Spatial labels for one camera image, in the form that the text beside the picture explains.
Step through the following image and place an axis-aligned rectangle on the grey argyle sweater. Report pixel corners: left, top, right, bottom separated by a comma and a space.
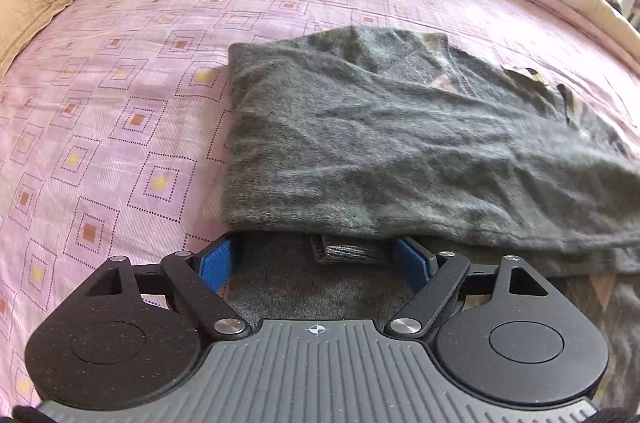
219, 24, 640, 409

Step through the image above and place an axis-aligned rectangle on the pink patterned bed sheet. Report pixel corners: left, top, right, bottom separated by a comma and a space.
1, 0, 639, 412

